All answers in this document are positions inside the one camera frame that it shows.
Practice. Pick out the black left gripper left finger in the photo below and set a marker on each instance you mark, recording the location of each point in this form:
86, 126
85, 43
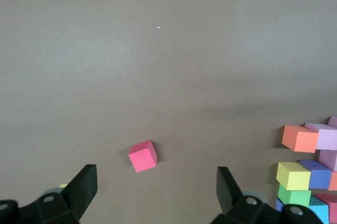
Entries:
79, 192

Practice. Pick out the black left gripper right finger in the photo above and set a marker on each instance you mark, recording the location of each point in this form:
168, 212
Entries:
237, 208

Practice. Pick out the green foam cube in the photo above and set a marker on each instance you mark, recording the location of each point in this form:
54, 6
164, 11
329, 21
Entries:
293, 196

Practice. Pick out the yellow foam cube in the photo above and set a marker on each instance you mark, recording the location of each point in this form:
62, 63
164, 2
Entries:
63, 185
293, 176

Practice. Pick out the light blue foam cube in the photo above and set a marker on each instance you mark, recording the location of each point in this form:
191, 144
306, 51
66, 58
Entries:
319, 208

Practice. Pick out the red foam cube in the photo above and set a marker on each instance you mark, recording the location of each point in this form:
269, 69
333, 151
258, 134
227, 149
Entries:
143, 156
330, 201

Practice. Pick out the brown table cover sheet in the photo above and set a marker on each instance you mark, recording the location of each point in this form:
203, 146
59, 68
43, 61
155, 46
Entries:
105, 50

